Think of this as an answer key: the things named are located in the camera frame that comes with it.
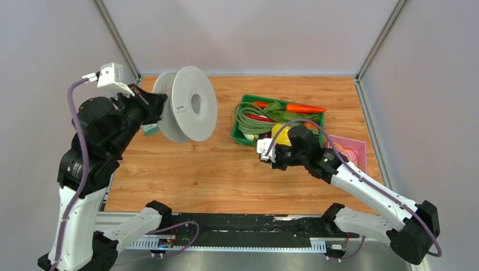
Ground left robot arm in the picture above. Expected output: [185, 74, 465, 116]
[38, 86, 173, 270]

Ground red chili pepper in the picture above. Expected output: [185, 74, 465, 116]
[245, 113, 277, 123]

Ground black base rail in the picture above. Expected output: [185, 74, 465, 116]
[79, 211, 375, 259]

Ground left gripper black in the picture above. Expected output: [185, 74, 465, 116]
[108, 82, 168, 155]

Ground yellow rubber bands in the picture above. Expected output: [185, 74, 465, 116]
[334, 143, 361, 168]

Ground orange carrot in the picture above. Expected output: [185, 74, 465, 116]
[285, 103, 326, 114]

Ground orange small vegetable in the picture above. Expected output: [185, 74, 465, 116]
[302, 122, 318, 131]

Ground grey filament spool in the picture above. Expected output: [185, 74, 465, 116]
[153, 65, 217, 143]

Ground green long beans bundle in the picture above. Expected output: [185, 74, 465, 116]
[234, 102, 324, 135]

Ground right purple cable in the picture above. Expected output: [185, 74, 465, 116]
[264, 119, 443, 258]

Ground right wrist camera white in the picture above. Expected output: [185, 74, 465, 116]
[256, 138, 276, 163]

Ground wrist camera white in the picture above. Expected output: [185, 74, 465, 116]
[256, 138, 276, 163]
[82, 62, 135, 97]

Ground pink plastic box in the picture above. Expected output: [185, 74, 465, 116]
[330, 135, 367, 172]

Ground yellow napa cabbage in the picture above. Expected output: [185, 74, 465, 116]
[271, 124, 291, 146]

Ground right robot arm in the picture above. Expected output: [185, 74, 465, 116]
[256, 125, 442, 265]

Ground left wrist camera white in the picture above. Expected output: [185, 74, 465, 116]
[82, 62, 135, 97]

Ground green leafy vegetable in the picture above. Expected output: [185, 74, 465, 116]
[264, 102, 323, 123]

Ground teal small box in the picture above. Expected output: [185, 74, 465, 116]
[141, 124, 160, 136]

